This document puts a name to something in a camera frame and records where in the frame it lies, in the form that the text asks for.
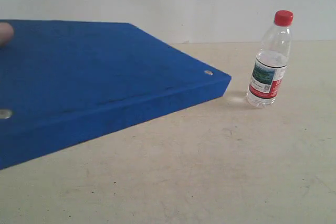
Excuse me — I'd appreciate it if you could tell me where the blue file folder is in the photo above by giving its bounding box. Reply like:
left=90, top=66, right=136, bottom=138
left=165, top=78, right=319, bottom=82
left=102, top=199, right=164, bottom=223
left=1, top=20, right=231, bottom=169

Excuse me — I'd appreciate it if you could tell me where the person's open bare hand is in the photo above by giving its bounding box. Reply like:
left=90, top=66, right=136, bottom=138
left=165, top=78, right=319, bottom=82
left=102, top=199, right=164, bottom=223
left=0, top=23, right=14, bottom=47

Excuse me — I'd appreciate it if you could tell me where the clear red-capped water bottle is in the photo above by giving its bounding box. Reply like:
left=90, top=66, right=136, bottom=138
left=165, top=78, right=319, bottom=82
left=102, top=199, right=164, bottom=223
left=247, top=10, right=293, bottom=108

